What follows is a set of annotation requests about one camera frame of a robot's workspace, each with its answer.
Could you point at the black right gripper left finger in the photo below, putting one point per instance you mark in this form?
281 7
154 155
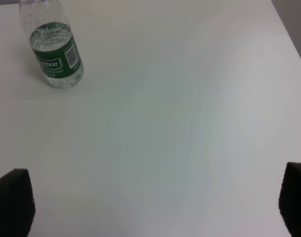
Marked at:
17 204

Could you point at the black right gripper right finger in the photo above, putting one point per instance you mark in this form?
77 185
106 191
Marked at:
290 198

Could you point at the clear green-label water bottle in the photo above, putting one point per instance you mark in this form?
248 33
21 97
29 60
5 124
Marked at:
50 37

